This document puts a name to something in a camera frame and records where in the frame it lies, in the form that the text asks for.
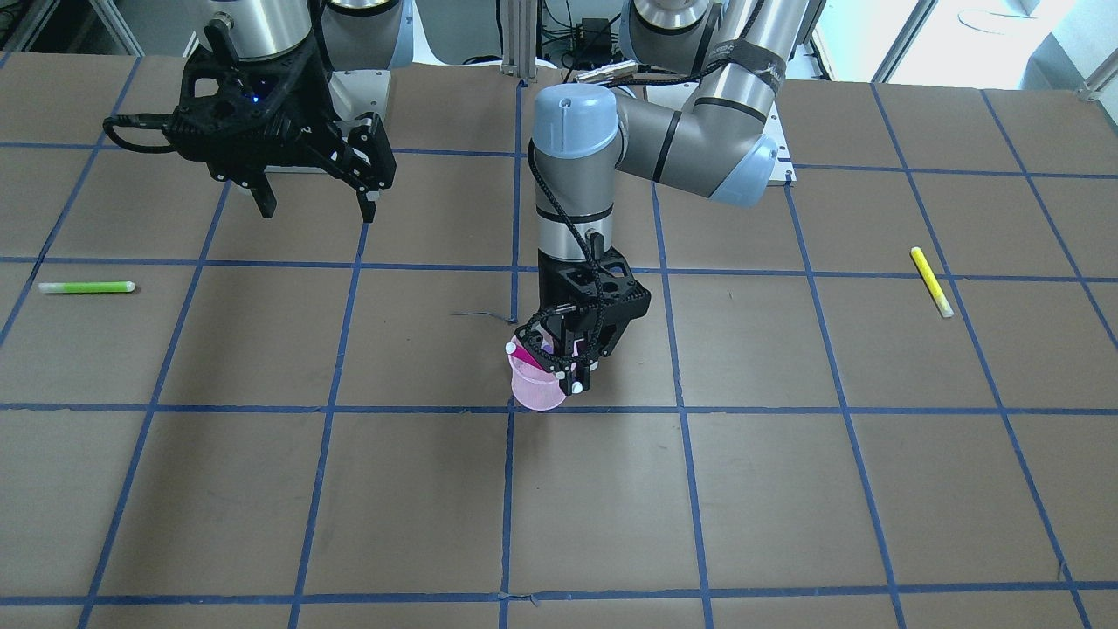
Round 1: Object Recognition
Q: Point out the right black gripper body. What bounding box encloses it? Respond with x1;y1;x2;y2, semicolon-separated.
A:
165;35;397;194

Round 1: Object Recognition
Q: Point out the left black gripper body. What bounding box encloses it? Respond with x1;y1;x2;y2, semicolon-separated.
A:
515;247;651;373

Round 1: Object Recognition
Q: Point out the pink marker pen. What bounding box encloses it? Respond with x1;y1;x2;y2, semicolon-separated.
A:
506;340;542;370

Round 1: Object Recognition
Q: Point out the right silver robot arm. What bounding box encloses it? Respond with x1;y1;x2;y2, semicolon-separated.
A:
163;1;415;223

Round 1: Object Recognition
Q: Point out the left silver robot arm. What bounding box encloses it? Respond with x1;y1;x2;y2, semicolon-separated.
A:
506;1;808;410

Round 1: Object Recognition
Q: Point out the pink mesh cup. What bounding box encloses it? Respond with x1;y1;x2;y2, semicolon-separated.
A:
506;335;567;411

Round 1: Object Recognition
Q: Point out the green marker pen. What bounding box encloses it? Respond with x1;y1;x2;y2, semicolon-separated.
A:
36;282;138;294

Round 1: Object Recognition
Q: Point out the yellow marker pen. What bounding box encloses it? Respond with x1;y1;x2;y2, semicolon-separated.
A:
909;246;955;320

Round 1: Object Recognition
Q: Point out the aluminium frame post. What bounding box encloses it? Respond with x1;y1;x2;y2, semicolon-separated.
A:
498;0;539;83

